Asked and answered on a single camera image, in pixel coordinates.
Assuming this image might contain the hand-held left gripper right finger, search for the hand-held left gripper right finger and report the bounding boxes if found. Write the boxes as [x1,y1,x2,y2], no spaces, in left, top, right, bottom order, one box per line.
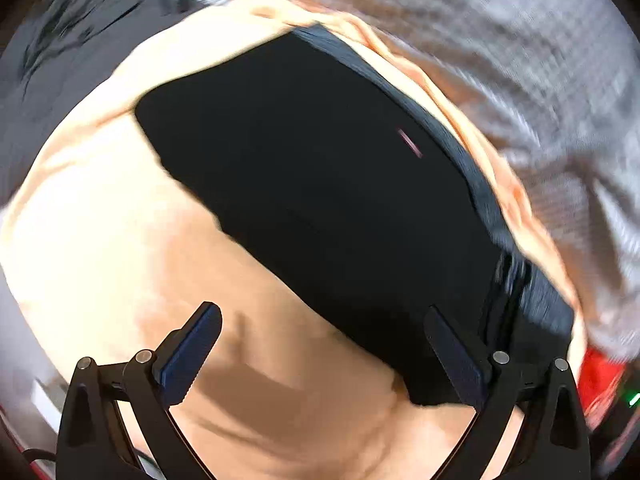
[424,305,592,480]

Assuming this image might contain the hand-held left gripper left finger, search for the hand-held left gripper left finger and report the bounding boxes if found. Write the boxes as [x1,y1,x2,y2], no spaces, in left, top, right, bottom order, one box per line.
[55,301,222,480]

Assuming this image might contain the black pants with floral trim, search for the black pants with floral trim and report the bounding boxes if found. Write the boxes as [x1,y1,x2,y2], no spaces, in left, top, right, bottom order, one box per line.
[134,22,576,408]

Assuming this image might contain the red embroidered cushion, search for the red embroidered cushion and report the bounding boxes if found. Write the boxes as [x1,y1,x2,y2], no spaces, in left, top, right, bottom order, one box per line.
[575,347,631,431]

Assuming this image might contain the cream blanket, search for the cream blanket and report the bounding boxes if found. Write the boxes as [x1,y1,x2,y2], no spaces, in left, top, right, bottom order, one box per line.
[0,0,591,480]

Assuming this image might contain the grey striped duvet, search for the grey striped duvet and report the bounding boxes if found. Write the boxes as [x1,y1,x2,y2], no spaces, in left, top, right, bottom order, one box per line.
[165,0,640,361]

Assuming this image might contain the grey clothing pile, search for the grey clothing pile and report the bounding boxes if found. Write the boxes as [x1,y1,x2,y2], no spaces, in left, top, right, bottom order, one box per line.
[0,0,251,201]

